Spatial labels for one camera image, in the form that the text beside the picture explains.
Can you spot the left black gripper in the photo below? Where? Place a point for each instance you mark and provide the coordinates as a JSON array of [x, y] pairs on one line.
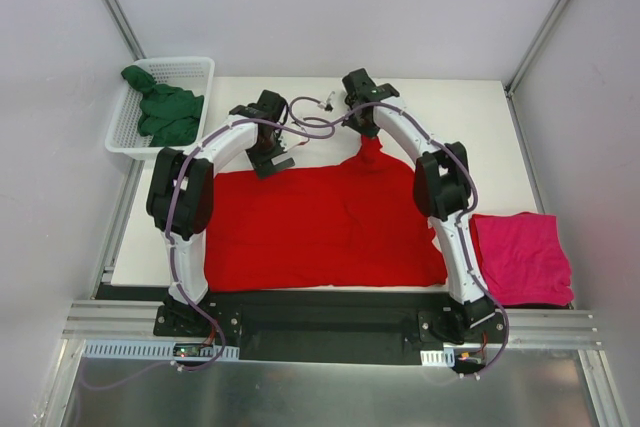
[[272, 166]]

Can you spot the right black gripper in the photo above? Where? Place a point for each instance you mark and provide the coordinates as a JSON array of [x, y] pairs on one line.
[[366, 128]]

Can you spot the red t shirt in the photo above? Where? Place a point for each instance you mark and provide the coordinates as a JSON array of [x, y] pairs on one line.
[[354, 224]]

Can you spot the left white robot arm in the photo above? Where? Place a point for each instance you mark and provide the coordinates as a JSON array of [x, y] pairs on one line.
[[181, 194]]

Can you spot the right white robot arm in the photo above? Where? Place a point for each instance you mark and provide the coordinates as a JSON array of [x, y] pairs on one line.
[[443, 192]]

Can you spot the green t shirt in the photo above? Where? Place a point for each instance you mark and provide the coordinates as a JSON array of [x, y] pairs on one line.
[[170, 115]]

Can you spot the white plastic basket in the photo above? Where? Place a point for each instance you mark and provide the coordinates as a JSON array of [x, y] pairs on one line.
[[192, 73]]

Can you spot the pink folded t shirt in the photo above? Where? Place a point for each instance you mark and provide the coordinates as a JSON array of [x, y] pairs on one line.
[[521, 259]]

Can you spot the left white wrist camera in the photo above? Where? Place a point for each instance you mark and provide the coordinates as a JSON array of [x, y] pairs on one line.
[[290, 140]]

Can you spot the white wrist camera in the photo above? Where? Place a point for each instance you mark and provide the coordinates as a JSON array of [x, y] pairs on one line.
[[333, 102], [290, 140]]

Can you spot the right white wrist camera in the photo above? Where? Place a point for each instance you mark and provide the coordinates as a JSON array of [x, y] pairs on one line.
[[333, 102]]

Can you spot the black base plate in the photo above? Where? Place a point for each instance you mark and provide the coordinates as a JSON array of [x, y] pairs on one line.
[[361, 328]]

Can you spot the aluminium frame rail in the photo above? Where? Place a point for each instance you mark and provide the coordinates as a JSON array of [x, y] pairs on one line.
[[529, 328]]

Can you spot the right white cable duct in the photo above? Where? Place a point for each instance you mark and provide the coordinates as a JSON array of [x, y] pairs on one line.
[[438, 358]]

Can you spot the white cable duct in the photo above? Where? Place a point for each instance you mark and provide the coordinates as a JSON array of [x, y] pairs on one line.
[[438, 358], [158, 350]]

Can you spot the left white cable duct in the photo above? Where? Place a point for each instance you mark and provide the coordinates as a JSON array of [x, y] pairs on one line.
[[158, 350]]

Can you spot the left aluminium corner post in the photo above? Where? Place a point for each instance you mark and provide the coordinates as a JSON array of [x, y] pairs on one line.
[[107, 2]]

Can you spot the aluminium corner post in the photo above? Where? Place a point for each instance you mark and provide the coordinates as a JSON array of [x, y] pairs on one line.
[[543, 33], [107, 2]]

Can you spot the right aluminium corner post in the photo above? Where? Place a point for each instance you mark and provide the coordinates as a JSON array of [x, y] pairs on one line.
[[543, 33]]

